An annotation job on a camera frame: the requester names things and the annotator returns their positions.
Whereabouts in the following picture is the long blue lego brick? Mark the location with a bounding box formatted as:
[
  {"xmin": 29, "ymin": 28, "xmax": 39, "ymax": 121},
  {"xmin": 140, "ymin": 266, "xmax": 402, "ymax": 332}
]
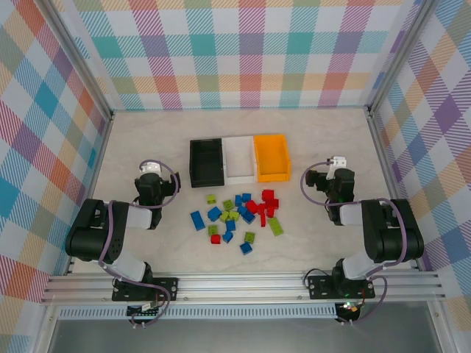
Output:
[{"xmin": 189, "ymin": 210, "xmax": 206, "ymax": 232}]

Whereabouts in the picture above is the long green lego brick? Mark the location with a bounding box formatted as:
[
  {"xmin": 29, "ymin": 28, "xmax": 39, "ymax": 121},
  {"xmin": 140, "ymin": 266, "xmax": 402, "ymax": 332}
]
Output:
[{"xmin": 267, "ymin": 217, "xmax": 286, "ymax": 237}]

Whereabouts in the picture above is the black plastic bin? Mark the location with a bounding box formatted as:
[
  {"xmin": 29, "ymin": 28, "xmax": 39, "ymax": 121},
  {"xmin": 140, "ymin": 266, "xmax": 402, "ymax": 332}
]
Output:
[{"xmin": 188, "ymin": 138, "xmax": 226, "ymax": 189}]

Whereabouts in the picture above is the orange plastic bin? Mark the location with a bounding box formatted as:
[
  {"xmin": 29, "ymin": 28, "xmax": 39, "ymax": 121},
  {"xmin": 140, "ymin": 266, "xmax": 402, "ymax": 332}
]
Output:
[{"xmin": 252, "ymin": 133, "xmax": 291, "ymax": 184}]

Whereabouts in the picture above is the white plastic bin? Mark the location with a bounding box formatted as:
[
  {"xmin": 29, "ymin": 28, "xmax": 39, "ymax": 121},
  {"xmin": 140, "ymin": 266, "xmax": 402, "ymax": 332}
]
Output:
[{"xmin": 222, "ymin": 135, "xmax": 258, "ymax": 185}]

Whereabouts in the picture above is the grey metal panel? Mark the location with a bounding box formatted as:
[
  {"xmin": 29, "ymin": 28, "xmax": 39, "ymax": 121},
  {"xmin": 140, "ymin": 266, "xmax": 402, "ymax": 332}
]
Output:
[{"xmin": 47, "ymin": 318, "xmax": 442, "ymax": 353}]

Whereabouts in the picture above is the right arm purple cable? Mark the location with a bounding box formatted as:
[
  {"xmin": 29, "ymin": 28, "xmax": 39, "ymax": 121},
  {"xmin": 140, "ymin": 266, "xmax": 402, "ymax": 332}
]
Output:
[{"xmin": 300, "ymin": 158, "xmax": 408, "ymax": 327}]

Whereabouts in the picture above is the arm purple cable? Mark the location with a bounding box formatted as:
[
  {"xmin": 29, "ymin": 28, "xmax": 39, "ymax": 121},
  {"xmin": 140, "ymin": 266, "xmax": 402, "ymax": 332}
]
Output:
[
  {"xmin": 98, "ymin": 159, "xmax": 183, "ymax": 328},
  {"xmin": 300, "ymin": 158, "xmax": 408, "ymax": 327}
]

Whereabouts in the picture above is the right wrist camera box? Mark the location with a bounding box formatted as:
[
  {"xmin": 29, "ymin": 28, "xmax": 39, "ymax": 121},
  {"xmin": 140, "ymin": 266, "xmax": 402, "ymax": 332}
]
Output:
[{"xmin": 326, "ymin": 155, "xmax": 349, "ymax": 181}]

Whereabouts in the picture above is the aluminium side rail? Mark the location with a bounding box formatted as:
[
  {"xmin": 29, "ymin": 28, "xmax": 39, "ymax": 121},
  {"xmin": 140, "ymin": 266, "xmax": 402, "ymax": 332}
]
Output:
[
  {"xmin": 62, "ymin": 112, "xmax": 116, "ymax": 277},
  {"xmin": 366, "ymin": 110, "xmax": 424, "ymax": 273}
]

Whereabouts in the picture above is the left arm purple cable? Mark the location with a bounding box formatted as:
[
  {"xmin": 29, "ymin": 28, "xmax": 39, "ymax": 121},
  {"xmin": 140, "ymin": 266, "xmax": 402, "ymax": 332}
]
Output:
[{"xmin": 98, "ymin": 159, "xmax": 183, "ymax": 328}]

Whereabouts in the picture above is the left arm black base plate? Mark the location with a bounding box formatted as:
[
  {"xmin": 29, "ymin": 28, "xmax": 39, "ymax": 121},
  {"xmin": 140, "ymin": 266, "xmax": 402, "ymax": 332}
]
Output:
[{"xmin": 112, "ymin": 277, "xmax": 180, "ymax": 302}]

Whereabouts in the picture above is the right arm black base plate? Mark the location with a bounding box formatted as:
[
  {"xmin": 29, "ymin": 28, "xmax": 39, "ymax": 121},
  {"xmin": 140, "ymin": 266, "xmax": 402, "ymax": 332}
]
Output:
[{"xmin": 307, "ymin": 274, "xmax": 376, "ymax": 299}]

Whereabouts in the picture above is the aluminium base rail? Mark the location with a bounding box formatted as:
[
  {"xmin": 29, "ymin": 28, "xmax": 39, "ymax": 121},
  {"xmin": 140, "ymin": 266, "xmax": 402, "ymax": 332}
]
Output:
[{"xmin": 40, "ymin": 270, "xmax": 445, "ymax": 304}]

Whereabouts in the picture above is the white slotted cable duct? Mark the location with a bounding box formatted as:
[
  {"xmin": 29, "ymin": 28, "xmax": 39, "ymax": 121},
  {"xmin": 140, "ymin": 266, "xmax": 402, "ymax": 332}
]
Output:
[{"xmin": 58, "ymin": 307, "xmax": 338, "ymax": 320}]

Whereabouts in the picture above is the short aluminium frame post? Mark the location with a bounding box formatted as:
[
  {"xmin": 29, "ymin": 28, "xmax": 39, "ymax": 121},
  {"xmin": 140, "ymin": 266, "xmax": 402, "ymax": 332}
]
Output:
[
  {"xmin": 428, "ymin": 299, "xmax": 456, "ymax": 353},
  {"xmin": 35, "ymin": 303, "xmax": 62, "ymax": 353}
]

